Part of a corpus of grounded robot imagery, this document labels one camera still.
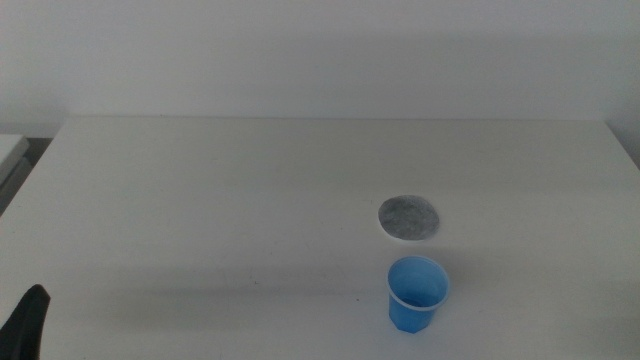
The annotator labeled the round grey cup mat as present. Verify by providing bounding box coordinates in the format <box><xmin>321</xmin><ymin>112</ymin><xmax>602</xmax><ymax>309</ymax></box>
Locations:
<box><xmin>377</xmin><ymin>194</ymin><xmax>441</xmax><ymax>242</ymax></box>

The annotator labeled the blue plastic cup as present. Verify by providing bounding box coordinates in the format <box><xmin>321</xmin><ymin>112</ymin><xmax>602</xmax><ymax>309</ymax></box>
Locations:
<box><xmin>386</xmin><ymin>255</ymin><xmax>451</xmax><ymax>335</ymax></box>

